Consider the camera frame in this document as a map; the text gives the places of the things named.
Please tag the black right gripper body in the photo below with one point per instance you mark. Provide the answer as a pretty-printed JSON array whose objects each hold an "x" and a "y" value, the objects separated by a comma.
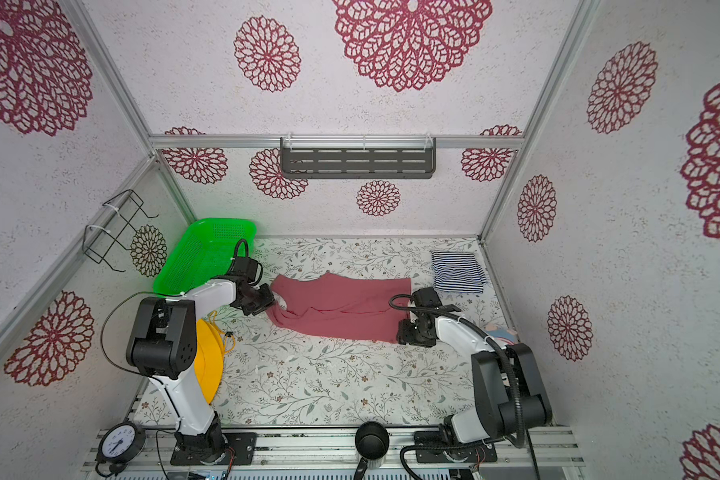
[{"x": 411, "y": 332}]

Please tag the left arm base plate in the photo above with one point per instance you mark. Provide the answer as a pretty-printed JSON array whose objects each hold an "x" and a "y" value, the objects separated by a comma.
[{"x": 236, "y": 448}]

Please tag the black wire wall rack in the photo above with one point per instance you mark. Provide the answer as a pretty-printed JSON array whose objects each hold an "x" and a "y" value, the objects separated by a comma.
[{"x": 101, "y": 237}]

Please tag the round pressure gauge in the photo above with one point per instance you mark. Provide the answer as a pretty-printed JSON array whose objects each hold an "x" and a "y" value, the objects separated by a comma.
[{"x": 118, "y": 447}]

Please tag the green plastic basket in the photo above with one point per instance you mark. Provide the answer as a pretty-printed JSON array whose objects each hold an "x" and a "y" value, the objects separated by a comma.
[{"x": 205, "y": 250}]

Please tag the plush doll toy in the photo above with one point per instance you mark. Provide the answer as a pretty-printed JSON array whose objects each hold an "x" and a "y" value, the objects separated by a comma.
[{"x": 500, "y": 335}]

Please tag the blue white striped tank top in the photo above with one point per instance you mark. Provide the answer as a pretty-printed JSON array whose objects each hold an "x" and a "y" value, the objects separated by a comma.
[{"x": 457, "y": 272}]

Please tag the maroon tank top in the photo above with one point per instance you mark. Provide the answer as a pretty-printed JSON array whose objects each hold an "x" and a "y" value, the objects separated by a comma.
[{"x": 334, "y": 306}]

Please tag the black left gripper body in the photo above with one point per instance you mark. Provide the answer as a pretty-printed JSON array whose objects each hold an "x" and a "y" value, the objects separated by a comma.
[{"x": 260, "y": 299}]

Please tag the grey wall shelf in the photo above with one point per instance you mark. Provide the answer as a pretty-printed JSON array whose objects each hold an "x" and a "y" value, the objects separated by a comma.
[{"x": 362, "y": 160}]

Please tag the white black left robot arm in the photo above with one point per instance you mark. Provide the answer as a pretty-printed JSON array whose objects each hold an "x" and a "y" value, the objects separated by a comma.
[{"x": 163, "y": 344}]

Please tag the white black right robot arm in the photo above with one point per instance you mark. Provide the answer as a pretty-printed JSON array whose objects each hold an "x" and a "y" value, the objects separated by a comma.
[{"x": 509, "y": 396}]

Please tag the yellow hat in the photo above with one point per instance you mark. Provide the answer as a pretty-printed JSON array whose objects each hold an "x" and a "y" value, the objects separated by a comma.
[{"x": 213, "y": 345}]

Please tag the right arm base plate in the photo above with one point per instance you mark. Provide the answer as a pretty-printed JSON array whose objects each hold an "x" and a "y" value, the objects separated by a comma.
[{"x": 480, "y": 454}]

